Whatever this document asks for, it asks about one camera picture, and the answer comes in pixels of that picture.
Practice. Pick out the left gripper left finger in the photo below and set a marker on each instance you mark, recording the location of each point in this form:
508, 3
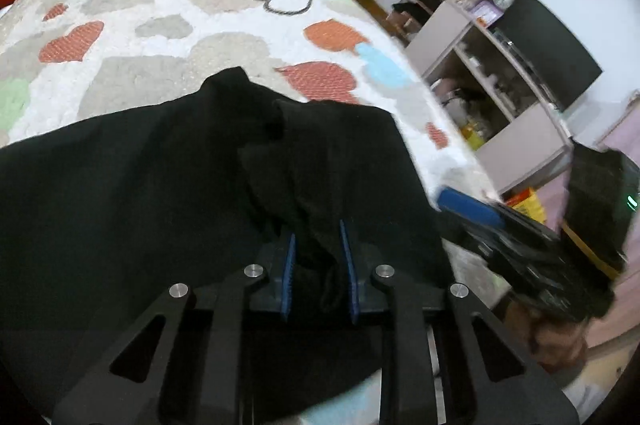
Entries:
193, 356

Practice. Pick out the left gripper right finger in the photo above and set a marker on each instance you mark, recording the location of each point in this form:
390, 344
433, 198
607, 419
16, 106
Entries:
445, 357

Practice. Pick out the right hand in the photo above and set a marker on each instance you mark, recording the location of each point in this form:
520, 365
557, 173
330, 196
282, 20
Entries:
555, 344

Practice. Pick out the white shelf unit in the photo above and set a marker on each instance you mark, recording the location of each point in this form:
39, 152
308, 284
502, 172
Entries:
504, 112

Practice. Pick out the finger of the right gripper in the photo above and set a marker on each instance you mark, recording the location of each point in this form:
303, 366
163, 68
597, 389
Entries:
462, 205
515, 222

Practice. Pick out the black pants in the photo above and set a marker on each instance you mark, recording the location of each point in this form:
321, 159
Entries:
101, 217

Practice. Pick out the heart patterned quilt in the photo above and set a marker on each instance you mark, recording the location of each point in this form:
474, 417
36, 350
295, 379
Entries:
67, 61

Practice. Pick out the black television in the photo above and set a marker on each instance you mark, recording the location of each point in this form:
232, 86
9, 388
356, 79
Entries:
557, 57

